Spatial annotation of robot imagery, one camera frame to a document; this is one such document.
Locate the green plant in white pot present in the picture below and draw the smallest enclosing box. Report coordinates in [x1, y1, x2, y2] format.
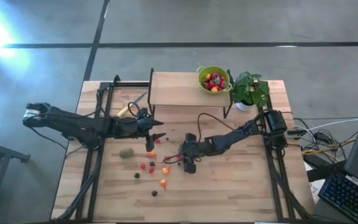
[232, 71, 270, 112]

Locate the green-brown kiwi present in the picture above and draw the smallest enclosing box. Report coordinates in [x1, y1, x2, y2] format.
[118, 147, 135, 159]

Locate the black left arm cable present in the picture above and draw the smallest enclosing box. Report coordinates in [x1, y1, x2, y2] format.
[127, 101, 142, 119]

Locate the wooden shelf with black legs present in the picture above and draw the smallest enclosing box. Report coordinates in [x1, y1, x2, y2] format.
[147, 67, 233, 118]

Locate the yellow cable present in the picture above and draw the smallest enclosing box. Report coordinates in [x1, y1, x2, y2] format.
[301, 138, 357, 156]

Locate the knife with cream handle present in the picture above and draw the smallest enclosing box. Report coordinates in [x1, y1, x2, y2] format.
[117, 90, 148, 118]

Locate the green plastic colander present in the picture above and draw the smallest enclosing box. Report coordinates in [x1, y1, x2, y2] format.
[196, 65, 233, 94]

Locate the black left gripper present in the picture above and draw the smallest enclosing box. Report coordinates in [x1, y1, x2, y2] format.
[136, 107, 167, 153]

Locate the dark metal stand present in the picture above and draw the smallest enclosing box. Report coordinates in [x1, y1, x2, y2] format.
[0, 133, 30, 224]

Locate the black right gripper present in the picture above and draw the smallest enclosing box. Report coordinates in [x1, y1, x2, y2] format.
[178, 133, 206, 174]

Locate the black backlit keyboard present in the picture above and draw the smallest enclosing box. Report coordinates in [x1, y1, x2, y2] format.
[318, 170, 358, 224]

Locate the white cable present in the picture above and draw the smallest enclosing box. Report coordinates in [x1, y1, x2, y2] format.
[293, 117, 358, 133]

